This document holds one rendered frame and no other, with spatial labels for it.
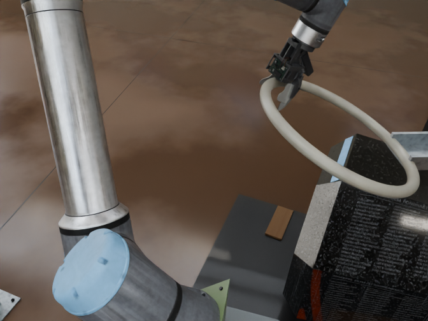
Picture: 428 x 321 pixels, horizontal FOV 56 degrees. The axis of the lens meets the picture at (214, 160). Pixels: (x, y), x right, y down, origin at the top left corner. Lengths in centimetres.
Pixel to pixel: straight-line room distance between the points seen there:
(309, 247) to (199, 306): 85
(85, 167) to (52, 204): 182
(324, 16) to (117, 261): 79
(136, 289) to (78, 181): 26
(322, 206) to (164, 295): 95
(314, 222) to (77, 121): 103
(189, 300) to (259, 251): 153
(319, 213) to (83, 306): 106
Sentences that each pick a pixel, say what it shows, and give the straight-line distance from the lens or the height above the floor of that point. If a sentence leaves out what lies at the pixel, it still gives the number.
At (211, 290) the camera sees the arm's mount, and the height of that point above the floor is 106.
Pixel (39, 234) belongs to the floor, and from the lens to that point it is 252.
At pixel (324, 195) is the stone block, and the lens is 161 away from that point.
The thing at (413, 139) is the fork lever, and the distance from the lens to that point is 138.
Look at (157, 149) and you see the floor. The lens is 297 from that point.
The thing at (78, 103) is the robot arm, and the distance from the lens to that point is 85.
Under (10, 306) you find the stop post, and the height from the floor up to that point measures 1.
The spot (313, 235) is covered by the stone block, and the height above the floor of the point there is 65.
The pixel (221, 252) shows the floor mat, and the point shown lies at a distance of 229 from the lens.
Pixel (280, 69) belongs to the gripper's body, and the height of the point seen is 130.
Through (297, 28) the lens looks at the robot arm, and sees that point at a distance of 117.
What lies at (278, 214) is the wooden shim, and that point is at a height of 3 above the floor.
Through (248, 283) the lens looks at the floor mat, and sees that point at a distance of 219.
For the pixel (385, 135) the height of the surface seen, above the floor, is 112.
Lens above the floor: 181
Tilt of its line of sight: 39 degrees down
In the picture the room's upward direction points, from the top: 4 degrees clockwise
